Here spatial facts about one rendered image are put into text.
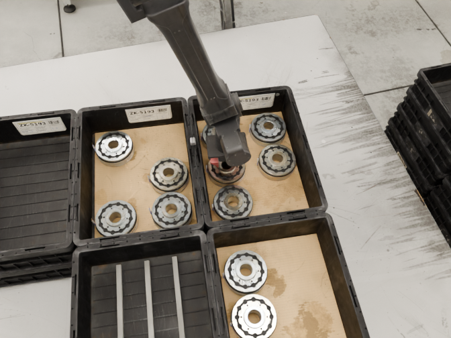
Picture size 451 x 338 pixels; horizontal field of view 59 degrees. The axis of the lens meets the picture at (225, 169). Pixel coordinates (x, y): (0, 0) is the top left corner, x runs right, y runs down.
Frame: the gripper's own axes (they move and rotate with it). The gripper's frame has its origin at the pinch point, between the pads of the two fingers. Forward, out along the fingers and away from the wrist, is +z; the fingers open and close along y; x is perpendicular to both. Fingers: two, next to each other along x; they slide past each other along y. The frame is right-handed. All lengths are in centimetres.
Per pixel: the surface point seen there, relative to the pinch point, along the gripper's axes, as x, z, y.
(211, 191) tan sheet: -6.0, 4.1, -5.0
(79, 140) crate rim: 8.0, -6.2, -37.5
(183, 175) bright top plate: -1.7, 1.1, -11.8
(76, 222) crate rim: -15.3, -6.1, -37.1
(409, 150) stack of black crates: 32, 61, 90
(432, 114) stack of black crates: 33, 36, 90
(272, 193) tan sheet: -8.7, 4.2, 11.5
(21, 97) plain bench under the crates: 45, 17, -66
